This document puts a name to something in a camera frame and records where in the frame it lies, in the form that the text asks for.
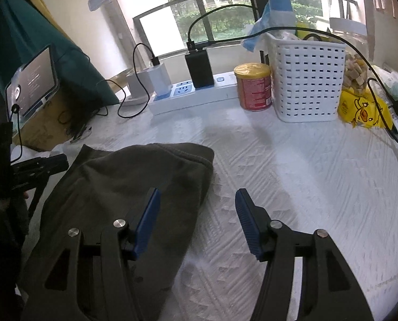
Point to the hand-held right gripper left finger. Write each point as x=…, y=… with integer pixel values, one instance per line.
x=148, y=220

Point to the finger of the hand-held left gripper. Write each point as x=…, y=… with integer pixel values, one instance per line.
x=51, y=164

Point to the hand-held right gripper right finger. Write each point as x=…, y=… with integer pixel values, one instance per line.
x=247, y=220

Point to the olive green t-shirt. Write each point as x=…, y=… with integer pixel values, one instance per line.
x=118, y=180

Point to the person's left forearm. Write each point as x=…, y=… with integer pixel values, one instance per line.
x=4, y=217

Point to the white cloth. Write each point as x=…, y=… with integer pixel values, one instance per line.
x=21, y=152

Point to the brown cardboard box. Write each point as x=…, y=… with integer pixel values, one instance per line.
x=45, y=123

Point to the tablet with dark screen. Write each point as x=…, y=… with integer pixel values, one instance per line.
x=35, y=77

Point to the red can with yellow lid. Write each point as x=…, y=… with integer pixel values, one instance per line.
x=252, y=90

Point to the white power strip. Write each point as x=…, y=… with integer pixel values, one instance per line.
x=202, y=97

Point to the teal curtain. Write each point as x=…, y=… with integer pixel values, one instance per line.
x=35, y=30

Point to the white charger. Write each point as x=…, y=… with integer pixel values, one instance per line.
x=158, y=78

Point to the white plastic basket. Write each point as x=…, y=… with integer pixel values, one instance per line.
x=306, y=80

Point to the black charger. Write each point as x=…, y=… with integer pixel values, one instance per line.
x=199, y=70

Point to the yellow duck print packet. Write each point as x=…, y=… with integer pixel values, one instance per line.
x=363, y=110

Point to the blue face mask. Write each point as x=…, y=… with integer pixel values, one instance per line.
x=256, y=40

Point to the clear snack jar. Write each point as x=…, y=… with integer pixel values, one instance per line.
x=353, y=73

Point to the black balcony railing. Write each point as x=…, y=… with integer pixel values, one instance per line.
x=172, y=5

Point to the clear plastic bag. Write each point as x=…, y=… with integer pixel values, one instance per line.
x=396, y=87

